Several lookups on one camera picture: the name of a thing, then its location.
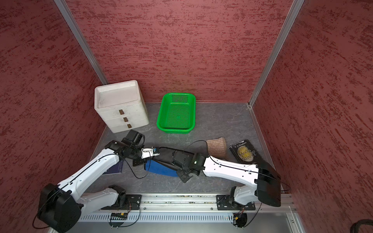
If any grey blue cloth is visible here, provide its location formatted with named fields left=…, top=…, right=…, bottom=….
left=144, top=147, right=194, bottom=177

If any brown striped dishcloth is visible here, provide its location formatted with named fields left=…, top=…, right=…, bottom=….
left=207, top=137, right=227, bottom=159

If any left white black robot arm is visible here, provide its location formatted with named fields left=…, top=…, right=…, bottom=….
left=34, top=130, right=145, bottom=233

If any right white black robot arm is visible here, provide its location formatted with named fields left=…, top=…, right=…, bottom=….
left=172, top=151, right=281, bottom=208

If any blue book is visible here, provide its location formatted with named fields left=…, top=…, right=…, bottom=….
left=103, top=161, right=123, bottom=175

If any white three-drawer cabinet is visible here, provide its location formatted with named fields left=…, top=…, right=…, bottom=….
left=94, top=80, right=149, bottom=133

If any green plastic basket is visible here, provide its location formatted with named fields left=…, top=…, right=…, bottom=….
left=156, top=93, right=196, bottom=134

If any black gold book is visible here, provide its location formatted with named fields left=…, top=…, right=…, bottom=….
left=229, top=139, right=265, bottom=165

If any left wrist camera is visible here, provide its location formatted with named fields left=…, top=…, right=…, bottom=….
left=141, top=147, right=160, bottom=159

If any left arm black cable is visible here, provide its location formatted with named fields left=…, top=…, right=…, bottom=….
left=122, top=154, right=152, bottom=180

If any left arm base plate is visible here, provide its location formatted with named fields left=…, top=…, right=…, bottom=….
left=101, top=194, right=142, bottom=212

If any aluminium rail frame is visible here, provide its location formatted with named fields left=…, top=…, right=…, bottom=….
left=77, top=193, right=305, bottom=233

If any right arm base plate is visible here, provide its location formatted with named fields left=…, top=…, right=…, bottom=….
left=216, top=195, right=256, bottom=211

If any left metal corner post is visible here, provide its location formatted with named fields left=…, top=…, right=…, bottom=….
left=54, top=0, right=109, bottom=85

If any metal corner post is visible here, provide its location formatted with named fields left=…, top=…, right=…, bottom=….
left=54, top=0, right=109, bottom=85
left=248, top=0, right=305, bottom=108

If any black cable bottom right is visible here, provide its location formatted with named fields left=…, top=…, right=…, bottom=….
left=349, top=219, right=373, bottom=233

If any right metal corner post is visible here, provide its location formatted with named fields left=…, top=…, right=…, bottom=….
left=248, top=0, right=305, bottom=108

